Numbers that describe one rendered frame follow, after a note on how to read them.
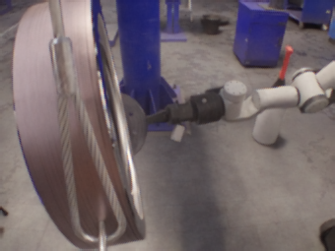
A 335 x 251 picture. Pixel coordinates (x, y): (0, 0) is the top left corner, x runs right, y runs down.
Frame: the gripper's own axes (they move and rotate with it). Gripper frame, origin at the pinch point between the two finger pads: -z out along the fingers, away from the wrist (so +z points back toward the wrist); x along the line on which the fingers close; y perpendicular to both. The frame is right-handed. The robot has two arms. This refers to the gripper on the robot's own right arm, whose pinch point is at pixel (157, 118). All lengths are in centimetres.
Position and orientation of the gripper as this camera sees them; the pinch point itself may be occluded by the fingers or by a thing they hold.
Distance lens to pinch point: 70.2
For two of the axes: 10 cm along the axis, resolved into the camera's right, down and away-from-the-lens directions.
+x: -1.1, 0.3, 9.9
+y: -2.1, -9.8, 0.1
